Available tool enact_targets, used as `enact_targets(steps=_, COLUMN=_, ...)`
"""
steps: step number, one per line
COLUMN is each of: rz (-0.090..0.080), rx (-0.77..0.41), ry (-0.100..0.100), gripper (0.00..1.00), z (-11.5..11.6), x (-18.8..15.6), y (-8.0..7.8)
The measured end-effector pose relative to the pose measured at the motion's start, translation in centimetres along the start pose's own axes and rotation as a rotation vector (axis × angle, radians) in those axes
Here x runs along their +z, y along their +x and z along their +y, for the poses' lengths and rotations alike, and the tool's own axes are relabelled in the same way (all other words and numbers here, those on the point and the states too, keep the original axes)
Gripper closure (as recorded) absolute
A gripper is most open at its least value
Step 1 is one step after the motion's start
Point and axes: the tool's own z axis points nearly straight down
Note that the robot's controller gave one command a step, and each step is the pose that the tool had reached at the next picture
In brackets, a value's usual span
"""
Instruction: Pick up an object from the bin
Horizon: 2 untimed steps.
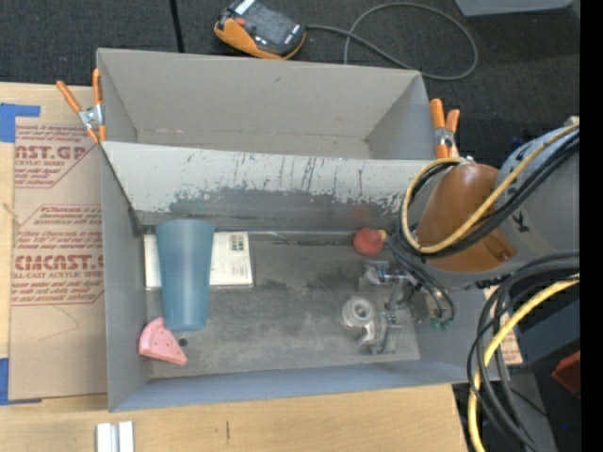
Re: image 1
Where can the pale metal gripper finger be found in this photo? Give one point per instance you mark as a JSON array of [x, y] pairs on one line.
[[377, 272], [387, 334]]

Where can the red and yellow toy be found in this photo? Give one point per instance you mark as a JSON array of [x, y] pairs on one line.
[[366, 242]]

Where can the clear glass jar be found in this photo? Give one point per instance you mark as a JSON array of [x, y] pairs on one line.
[[357, 312]]

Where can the grey metal bin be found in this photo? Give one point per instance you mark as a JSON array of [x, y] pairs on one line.
[[292, 318]]

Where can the white flat box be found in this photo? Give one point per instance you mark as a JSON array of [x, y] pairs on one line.
[[233, 262]]

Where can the blue plastic cup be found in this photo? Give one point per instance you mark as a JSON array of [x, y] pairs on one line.
[[184, 276]]

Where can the pink wedge-shaped toy slice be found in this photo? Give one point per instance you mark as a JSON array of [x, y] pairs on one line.
[[160, 344]]

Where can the brown cardboard board, red print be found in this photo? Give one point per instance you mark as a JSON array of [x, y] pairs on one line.
[[56, 233]]

